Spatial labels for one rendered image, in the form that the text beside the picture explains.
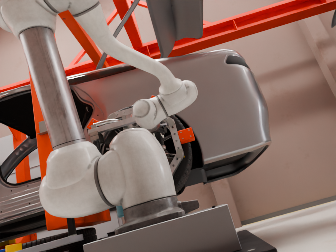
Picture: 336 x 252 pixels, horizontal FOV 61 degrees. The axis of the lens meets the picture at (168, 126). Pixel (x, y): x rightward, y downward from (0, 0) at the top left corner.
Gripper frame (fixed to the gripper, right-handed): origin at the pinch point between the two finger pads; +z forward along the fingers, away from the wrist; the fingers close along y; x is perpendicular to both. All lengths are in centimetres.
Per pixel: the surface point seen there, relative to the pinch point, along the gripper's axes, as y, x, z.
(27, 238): -256, -12, 281
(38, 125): -74, 34, 16
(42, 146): -73, 19, 16
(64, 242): -56, -40, -6
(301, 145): 225, 27, 415
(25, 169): -254, 98, 291
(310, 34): 321, 236, 387
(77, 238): -54, -40, 4
